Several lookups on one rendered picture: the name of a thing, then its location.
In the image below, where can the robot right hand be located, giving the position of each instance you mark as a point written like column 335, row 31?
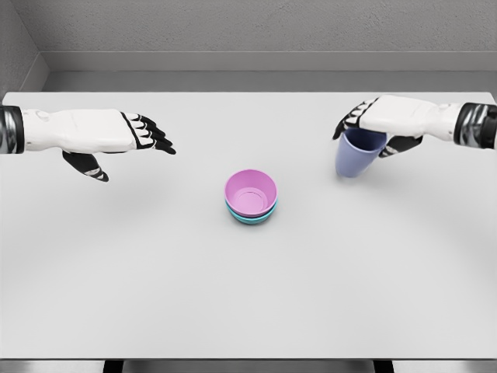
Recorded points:
column 396, row 114

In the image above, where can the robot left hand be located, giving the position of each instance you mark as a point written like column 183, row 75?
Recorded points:
column 97, row 130

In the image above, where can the blue-purple cup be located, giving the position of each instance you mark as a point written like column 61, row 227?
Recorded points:
column 355, row 155

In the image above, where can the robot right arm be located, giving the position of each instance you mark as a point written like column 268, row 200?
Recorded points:
column 464, row 124

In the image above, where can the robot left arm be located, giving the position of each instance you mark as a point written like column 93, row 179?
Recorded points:
column 29, row 130

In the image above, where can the pink bowl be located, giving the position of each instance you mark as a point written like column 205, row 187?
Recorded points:
column 250, row 194

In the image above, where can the teal bowl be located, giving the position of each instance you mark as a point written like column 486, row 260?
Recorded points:
column 250, row 219

